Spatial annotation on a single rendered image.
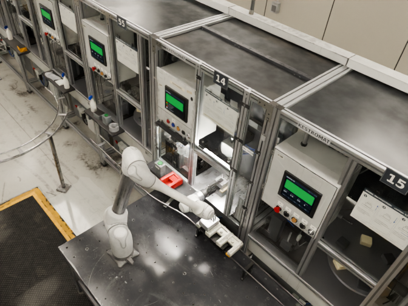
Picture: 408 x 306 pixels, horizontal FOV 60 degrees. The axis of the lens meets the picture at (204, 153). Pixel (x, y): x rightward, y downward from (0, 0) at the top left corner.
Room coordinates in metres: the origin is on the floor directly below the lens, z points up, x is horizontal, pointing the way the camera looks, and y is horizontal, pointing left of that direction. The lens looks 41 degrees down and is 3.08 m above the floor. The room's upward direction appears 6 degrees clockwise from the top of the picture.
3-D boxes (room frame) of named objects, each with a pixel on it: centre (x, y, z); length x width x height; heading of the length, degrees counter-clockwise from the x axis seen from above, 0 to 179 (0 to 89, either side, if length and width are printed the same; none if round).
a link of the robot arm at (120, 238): (1.49, 0.54, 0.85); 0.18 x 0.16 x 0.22; 28
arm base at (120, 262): (1.47, 0.52, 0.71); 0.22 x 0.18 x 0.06; 47
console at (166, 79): (2.27, 0.18, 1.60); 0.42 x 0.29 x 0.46; 47
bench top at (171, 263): (1.37, 0.13, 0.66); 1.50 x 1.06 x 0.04; 47
